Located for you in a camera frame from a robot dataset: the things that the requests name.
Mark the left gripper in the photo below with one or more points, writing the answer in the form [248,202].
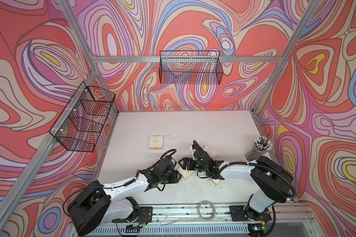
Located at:
[175,177]

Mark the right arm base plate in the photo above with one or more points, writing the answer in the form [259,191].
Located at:
[242,213]

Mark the cup of pencils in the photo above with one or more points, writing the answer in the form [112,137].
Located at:
[261,146]

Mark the black wire basket back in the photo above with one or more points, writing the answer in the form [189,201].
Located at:
[190,67]

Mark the black wire basket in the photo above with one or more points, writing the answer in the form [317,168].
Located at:
[83,119]
[190,67]

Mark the cream drawer jewelry box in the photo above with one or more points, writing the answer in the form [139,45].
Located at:
[155,143]

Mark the cream jewelry box middle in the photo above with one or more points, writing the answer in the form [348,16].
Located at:
[211,152]

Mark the cream jewelry box front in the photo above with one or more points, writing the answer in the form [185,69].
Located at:
[214,181]

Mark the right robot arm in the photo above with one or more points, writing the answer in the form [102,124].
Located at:
[274,182]

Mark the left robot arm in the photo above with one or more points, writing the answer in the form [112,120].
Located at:
[103,203]

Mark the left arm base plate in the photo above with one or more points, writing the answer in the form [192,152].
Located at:
[142,215]

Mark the small cream jewelry box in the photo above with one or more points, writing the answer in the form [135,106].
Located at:
[186,174]

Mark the black wire basket left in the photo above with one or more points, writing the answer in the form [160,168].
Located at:
[83,119]

